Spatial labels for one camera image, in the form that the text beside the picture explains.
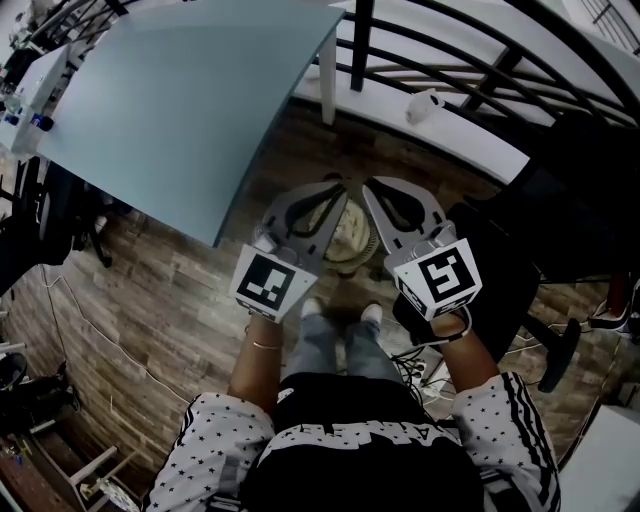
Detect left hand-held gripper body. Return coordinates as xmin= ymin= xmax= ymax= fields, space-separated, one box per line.
xmin=228 ymin=224 xmax=327 ymax=322

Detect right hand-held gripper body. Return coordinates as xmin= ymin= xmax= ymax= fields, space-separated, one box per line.
xmin=382 ymin=223 xmax=484 ymax=321

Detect green mesh waste bin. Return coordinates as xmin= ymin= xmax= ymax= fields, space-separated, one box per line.
xmin=319 ymin=172 xmax=386 ymax=279

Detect cream clothes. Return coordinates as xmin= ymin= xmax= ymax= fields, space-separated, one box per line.
xmin=294 ymin=199 xmax=374 ymax=256

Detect person's left forearm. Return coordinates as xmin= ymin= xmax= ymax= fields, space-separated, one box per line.
xmin=227 ymin=314 xmax=284 ymax=409

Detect person's right forearm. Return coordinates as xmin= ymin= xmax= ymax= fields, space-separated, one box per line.
xmin=429 ymin=312 xmax=501 ymax=394

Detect person's left leg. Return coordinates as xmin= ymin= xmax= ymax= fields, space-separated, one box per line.
xmin=282 ymin=312 xmax=346 ymax=384

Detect person's leg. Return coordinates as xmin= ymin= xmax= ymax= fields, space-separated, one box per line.
xmin=282 ymin=312 xmax=346 ymax=384
xmin=344 ymin=319 xmax=401 ymax=384

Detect white power strip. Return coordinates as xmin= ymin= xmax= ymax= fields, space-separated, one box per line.
xmin=405 ymin=355 xmax=452 ymax=397

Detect white plastic jug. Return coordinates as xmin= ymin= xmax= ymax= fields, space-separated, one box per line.
xmin=404 ymin=88 xmax=445 ymax=126

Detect person's right leg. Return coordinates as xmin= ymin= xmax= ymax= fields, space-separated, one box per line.
xmin=344 ymin=319 xmax=401 ymax=384

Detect black mesh office chair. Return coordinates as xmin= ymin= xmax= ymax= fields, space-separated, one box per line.
xmin=392 ymin=109 xmax=640 ymax=394

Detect pale blue glass table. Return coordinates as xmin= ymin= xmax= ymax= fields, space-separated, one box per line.
xmin=49 ymin=0 xmax=346 ymax=249

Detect black metal railing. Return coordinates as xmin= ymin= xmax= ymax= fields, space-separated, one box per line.
xmin=29 ymin=0 xmax=640 ymax=131

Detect black white backpack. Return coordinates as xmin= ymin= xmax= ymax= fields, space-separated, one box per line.
xmin=588 ymin=269 xmax=640 ymax=346

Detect person's black white starred shirt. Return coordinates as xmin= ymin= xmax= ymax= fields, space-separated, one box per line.
xmin=144 ymin=372 xmax=561 ymax=512

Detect black swivel chair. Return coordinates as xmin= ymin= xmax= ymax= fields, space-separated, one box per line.
xmin=0 ymin=154 xmax=114 ymax=296

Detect white table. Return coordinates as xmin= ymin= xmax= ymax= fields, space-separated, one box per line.
xmin=559 ymin=404 xmax=640 ymax=512

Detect white wooden rack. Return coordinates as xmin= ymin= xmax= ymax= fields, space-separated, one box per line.
xmin=0 ymin=429 xmax=136 ymax=512

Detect white office desk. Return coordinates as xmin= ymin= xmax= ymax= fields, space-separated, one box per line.
xmin=9 ymin=44 xmax=71 ymax=154

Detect right hand-held gripper cable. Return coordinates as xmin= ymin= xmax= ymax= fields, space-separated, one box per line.
xmin=389 ymin=307 xmax=474 ymax=361

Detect long thin white cable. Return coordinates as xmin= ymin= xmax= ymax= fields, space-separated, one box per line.
xmin=42 ymin=264 xmax=186 ymax=401

